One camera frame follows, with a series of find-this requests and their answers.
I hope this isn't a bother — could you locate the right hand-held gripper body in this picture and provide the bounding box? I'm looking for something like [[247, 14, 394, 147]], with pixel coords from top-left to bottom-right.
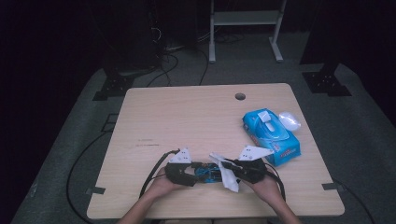
[[237, 145, 275, 185]]

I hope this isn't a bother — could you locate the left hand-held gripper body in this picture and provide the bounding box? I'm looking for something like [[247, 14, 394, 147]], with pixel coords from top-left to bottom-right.
[[164, 147, 193, 186]]

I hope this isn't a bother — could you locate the white wet wipe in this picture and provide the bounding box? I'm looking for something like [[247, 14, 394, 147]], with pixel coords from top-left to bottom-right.
[[208, 152, 240, 193]]

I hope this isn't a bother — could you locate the blue wet wipes pack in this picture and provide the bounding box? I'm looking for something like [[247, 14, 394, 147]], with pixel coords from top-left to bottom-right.
[[242, 107, 303, 167]]

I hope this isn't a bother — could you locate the person's left hand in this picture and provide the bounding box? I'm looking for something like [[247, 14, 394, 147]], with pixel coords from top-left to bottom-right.
[[146, 167, 188, 200]]

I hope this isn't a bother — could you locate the person's right hand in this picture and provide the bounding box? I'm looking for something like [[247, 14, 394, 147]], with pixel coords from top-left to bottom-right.
[[242, 174, 283, 204]]

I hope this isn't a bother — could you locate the black tape strip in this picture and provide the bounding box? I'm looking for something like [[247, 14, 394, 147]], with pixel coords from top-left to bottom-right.
[[321, 182, 345, 191], [86, 186, 106, 196]]

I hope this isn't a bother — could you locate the black tape square outline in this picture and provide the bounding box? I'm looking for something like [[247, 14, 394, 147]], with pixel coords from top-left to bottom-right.
[[101, 113, 120, 133]]

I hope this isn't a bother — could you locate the black stand base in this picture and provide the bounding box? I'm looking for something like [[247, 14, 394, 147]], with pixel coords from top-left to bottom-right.
[[302, 63, 353, 97], [92, 73, 134, 102]]

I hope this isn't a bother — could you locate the white metal stand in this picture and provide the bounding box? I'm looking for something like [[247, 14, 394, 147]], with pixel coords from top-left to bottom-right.
[[208, 0, 288, 64]]

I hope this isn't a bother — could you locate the left hand-held gripper cable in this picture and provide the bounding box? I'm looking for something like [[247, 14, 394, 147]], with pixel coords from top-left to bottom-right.
[[138, 148, 181, 199]]

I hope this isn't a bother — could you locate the hand-held gripper cable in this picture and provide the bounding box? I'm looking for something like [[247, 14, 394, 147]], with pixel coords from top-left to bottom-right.
[[138, 148, 181, 199], [264, 162, 287, 202]]

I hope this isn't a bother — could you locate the right hand-held gripper cable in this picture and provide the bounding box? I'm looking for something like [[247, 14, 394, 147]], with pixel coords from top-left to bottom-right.
[[264, 162, 287, 202]]

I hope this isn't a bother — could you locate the thin black cable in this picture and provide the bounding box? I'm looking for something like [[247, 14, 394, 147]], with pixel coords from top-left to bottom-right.
[[195, 46, 210, 87]]

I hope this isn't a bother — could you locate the looped black cable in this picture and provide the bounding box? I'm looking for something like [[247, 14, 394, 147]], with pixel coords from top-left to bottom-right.
[[146, 52, 180, 88]]

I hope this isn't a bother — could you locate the black floor cable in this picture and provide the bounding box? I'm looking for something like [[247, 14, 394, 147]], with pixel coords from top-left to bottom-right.
[[65, 130, 110, 224], [332, 178, 377, 224]]

